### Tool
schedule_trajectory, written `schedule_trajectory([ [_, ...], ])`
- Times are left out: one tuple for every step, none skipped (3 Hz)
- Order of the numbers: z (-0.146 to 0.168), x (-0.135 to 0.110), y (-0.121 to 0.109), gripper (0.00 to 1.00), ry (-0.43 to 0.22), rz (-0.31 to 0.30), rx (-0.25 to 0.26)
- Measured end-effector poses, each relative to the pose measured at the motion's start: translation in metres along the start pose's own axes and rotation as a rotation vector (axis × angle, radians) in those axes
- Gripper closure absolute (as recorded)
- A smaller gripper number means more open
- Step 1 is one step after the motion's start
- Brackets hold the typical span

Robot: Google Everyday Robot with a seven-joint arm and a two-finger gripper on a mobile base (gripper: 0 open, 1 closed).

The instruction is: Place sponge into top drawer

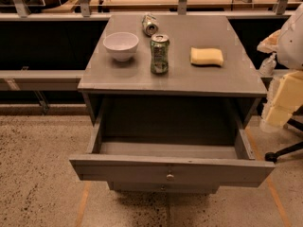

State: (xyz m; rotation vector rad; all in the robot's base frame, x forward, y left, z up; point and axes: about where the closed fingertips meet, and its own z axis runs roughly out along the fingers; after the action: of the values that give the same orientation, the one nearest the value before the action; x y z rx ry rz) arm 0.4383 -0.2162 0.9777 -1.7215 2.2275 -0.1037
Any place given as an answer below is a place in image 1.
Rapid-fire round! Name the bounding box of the grey wooden cabinet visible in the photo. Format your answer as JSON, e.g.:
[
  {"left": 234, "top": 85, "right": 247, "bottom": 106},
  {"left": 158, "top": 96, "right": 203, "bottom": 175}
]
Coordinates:
[{"left": 77, "top": 13, "right": 269, "bottom": 195}]

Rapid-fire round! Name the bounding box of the clear soap dispenser bottle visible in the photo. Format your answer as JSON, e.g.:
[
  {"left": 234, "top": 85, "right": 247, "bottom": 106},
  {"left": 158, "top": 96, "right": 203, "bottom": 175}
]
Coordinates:
[{"left": 259, "top": 52, "right": 276, "bottom": 76}]

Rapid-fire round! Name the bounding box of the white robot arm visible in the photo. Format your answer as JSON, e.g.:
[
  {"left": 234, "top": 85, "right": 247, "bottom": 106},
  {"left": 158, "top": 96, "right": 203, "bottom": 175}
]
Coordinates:
[{"left": 257, "top": 4, "right": 303, "bottom": 132}]

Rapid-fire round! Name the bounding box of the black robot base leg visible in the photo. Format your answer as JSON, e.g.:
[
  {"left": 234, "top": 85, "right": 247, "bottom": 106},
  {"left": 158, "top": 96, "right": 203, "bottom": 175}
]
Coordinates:
[{"left": 264, "top": 118, "right": 303, "bottom": 164}]

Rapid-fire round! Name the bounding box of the grey open top drawer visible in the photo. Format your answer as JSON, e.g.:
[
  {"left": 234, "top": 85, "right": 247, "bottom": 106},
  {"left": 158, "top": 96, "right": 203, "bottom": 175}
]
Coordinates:
[{"left": 69, "top": 96, "right": 275, "bottom": 192}]

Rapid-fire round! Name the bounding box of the upright green soda can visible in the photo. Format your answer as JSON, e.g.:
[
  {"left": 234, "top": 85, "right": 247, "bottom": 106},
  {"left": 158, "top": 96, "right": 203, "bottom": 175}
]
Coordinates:
[{"left": 151, "top": 34, "right": 169, "bottom": 74}]

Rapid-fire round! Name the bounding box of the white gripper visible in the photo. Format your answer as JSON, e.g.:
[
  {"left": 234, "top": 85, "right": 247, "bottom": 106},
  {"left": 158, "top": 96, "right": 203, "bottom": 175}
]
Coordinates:
[{"left": 259, "top": 71, "right": 303, "bottom": 132}]

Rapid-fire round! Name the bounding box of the yellow sponge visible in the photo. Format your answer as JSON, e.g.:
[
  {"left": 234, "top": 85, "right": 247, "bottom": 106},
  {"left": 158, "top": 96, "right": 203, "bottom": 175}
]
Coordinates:
[{"left": 190, "top": 47, "right": 223, "bottom": 66}]

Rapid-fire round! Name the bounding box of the lying crushed soda can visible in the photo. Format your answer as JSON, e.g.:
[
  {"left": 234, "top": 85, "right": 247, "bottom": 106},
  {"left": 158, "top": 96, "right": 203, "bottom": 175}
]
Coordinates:
[{"left": 142, "top": 14, "right": 158, "bottom": 37}]

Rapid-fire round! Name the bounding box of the metal drawer knob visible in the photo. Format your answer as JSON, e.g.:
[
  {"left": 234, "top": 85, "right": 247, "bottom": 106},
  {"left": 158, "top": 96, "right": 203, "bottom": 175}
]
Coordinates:
[{"left": 166, "top": 171, "right": 175, "bottom": 181}]

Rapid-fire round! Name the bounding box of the white ceramic bowl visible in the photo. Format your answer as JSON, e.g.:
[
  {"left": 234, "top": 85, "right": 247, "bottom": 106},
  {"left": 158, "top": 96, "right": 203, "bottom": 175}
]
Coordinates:
[{"left": 103, "top": 32, "right": 139, "bottom": 61}]

